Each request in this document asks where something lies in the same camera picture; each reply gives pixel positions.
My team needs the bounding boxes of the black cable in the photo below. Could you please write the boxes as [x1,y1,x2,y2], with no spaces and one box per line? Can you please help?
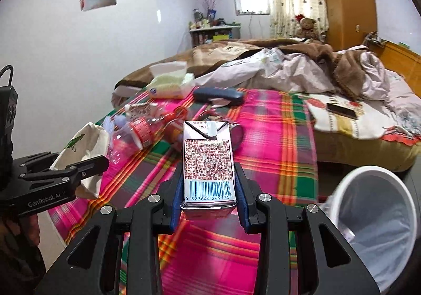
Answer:
[0,65,14,86]

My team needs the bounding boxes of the pink plaid blanket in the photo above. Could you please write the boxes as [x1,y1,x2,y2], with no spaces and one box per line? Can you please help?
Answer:
[48,86,329,295]

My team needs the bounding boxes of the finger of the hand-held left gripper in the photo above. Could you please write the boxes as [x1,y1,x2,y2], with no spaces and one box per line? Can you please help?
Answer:
[18,156,110,185]
[13,151,64,174]

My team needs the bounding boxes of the wooden wardrobe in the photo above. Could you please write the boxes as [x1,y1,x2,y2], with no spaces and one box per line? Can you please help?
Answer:
[318,0,377,51]

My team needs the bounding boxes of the pink round container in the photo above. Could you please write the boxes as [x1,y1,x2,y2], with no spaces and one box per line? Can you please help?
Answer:
[227,122,245,151]

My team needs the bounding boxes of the blue glasses case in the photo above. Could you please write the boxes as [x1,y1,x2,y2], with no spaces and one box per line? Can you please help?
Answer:
[193,87,244,105]

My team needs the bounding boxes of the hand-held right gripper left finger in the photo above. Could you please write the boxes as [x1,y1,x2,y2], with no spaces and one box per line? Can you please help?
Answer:
[34,163,183,295]

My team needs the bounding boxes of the purple decorative branches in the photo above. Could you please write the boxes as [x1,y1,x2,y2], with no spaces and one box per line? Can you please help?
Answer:
[196,0,228,19]

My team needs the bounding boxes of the white bag with green print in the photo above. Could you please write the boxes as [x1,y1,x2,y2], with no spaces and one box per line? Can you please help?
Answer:
[49,122,111,198]

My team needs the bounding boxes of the small window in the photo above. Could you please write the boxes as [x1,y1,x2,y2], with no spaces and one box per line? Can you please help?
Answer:
[233,0,271,16]

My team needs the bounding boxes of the pale pink quilt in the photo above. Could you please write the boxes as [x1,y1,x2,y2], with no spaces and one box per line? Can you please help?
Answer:
[197,48,421,127]

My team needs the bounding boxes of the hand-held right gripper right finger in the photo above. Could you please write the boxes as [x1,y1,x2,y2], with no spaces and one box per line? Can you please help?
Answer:
[235,163,380,295]

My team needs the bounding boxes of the cluttered shelf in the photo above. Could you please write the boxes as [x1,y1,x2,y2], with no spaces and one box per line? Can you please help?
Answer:
[189,23,242,48]

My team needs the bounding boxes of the brown blanket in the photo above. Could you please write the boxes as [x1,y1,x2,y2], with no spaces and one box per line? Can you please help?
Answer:
[113,37,372,101]

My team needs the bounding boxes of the red white wrapper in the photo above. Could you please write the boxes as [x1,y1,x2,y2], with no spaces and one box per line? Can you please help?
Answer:
[125,102,159,122]

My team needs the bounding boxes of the white trash bin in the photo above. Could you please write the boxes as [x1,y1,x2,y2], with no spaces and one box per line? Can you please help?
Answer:
[324,166,418,294]

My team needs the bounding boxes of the wooden headboard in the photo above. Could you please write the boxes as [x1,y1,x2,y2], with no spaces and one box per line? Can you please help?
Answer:
[375,40,421,68]

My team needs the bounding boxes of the brown teddy bear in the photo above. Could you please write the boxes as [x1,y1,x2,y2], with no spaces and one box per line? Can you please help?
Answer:
[294,14,321,40]

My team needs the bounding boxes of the clear bottle with red label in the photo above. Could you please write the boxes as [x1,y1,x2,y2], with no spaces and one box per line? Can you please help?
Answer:
[103,114,172,164]

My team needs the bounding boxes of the white plastic bin liner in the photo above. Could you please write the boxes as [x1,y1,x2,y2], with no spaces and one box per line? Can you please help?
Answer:
[317,194,415,293]

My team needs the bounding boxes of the black smartphone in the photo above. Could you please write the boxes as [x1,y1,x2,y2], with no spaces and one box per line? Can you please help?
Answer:
[327,102,358,119]

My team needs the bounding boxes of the yellow floral bed sheet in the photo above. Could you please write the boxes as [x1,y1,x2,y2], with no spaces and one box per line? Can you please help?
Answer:
[307,94,421,172]

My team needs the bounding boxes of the purple milk carton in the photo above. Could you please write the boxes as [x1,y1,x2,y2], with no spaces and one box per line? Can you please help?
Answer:
[180,120,238,220]

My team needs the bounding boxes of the green white tissue pack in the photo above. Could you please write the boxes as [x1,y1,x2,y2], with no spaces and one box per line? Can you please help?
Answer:
[146,63,195,100]

